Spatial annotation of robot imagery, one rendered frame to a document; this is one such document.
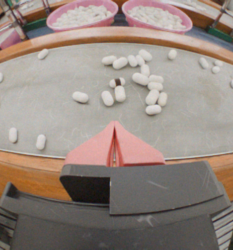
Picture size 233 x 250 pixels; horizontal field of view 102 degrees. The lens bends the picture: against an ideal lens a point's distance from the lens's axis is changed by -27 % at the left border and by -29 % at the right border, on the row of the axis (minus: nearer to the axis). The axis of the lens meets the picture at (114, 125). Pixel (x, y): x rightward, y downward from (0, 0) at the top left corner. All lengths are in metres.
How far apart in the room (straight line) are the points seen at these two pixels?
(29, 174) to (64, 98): 0.17
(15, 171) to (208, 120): 0.44
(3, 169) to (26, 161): 0.07
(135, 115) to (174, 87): 0.12
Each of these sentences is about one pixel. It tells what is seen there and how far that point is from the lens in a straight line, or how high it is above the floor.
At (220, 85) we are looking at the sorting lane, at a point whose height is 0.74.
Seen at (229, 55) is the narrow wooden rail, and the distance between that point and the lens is 0.55.
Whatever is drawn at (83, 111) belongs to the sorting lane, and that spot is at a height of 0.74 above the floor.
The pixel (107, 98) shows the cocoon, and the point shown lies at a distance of 0.25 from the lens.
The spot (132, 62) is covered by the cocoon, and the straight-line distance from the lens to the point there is 0.31.
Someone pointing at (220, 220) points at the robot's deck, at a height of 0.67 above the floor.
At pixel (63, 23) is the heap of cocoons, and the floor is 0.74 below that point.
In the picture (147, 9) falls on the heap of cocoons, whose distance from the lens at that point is 0.61.
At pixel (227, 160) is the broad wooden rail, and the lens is 0.34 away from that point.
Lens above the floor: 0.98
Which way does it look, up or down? 75 degrees down
